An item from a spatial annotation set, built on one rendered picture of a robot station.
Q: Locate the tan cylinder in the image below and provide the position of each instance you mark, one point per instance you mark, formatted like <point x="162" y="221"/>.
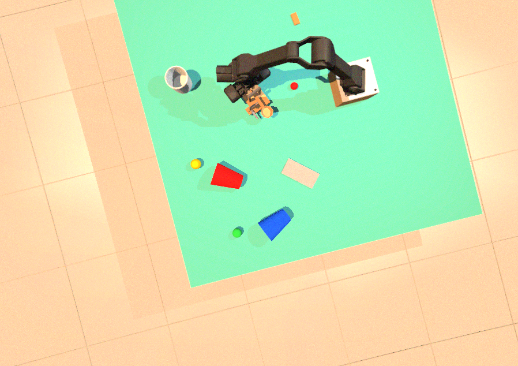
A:
<point x="178" y="79"/>

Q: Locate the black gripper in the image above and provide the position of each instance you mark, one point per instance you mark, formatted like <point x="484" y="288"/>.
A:
<point x="236" y="91"/>

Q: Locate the red bucket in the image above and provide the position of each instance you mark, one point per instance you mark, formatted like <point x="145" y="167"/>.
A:
<point x="223" y="176"/>

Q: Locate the green ball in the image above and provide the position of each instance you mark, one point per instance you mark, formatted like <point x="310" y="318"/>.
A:
<point x="237" y="232"/>

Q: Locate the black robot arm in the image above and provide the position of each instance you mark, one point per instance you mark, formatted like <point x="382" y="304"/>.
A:
<point x="245" y="67"/>

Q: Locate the yellow ball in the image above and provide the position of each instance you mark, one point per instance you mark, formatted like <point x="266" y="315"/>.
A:
<point x="195" y="164"/>

